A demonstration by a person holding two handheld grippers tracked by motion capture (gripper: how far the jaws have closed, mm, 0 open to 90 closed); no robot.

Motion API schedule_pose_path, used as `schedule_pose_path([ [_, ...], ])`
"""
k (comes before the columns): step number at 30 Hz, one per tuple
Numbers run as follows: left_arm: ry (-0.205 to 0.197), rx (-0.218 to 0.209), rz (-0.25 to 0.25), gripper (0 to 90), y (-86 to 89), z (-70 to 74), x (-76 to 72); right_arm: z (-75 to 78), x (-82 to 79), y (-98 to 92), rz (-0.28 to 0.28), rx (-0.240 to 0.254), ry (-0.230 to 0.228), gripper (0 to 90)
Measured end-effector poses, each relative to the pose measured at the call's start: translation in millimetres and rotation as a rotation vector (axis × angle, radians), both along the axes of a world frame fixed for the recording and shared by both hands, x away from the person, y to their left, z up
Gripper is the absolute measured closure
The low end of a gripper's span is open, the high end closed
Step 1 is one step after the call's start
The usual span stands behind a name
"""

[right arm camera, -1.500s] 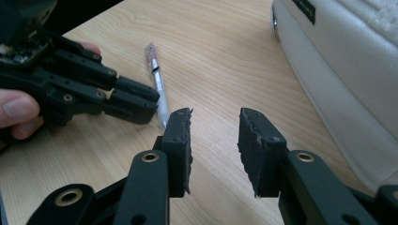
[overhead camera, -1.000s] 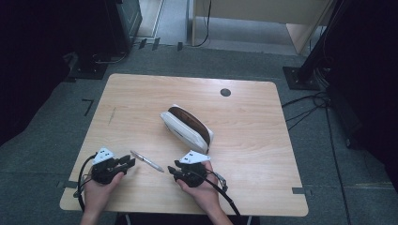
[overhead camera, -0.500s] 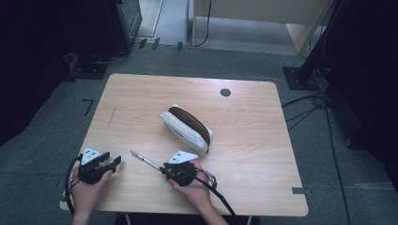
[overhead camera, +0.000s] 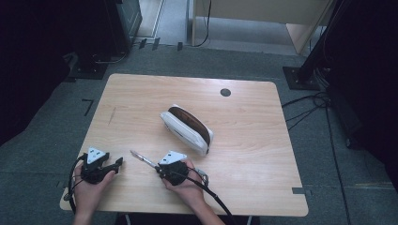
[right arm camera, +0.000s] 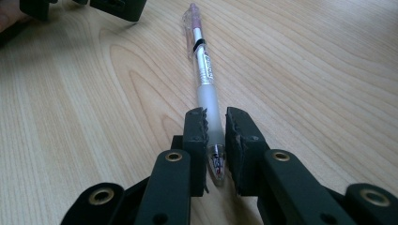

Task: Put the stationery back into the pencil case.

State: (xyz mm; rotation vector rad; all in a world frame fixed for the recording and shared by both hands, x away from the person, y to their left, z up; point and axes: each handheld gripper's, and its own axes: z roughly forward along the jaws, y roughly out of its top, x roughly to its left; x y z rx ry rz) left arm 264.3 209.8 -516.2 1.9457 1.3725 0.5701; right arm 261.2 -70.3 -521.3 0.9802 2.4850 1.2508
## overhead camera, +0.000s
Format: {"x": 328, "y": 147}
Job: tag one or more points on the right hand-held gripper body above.
{"x": 174, "y": 173}

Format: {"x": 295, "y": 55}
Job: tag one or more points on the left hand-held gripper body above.
{"x": 92, "y": 172}

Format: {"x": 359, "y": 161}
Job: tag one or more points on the clear silver pen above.
{"x": 142, "y": 158}

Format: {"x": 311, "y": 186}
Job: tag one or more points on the white pencil case brown lining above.
{"x": 187, "y": 132}

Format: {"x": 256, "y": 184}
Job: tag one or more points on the person's right hand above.
{"x": 189, "y": 190}

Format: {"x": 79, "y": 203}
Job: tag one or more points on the person's left hand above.
{"x": 87, "y": 197}

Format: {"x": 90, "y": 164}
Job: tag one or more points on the black flat stand base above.
{"x": 87, "y": 70}

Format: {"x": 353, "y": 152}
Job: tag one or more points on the black round table grommet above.
{"x": 225, "y": 92}

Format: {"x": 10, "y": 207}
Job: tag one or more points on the black cabinet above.
{"x": 125, "y": 22}

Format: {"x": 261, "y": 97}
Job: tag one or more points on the black stand with square base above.
{"x": 302, "y": 79}

